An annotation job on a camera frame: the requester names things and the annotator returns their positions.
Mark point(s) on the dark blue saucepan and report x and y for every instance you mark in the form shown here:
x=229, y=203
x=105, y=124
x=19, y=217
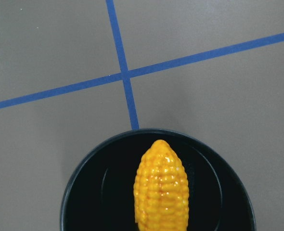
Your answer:
x=99, y=194

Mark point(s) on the yellow plastic corn cob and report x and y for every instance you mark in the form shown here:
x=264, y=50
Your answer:
x=161, y=190

